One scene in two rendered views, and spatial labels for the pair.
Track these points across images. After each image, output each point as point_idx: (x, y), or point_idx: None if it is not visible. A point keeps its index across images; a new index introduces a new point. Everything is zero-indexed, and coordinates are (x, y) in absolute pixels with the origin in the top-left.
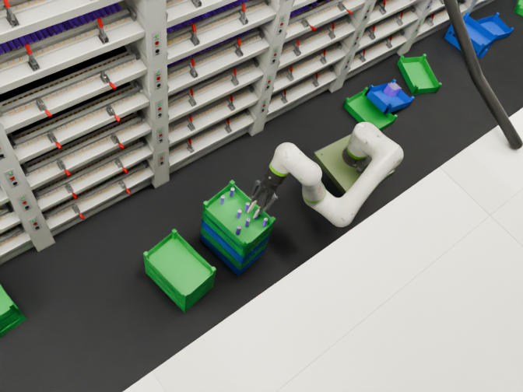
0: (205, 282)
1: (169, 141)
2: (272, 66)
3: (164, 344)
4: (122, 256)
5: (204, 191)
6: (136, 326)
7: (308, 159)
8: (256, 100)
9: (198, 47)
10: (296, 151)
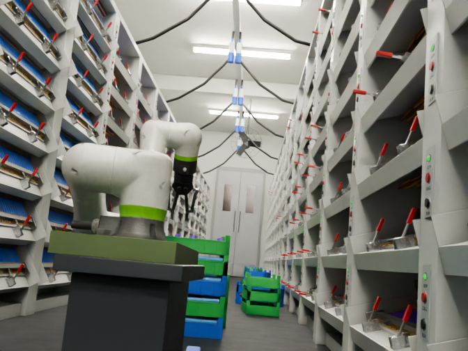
0: None
1: (320, 246)
2: (354, 177)
3: None
4: (251, 324)
5: (274, 344)
6: None
7: (165, 121)
8: (346, 256)
9: (336, 106)
10: (181, 122)
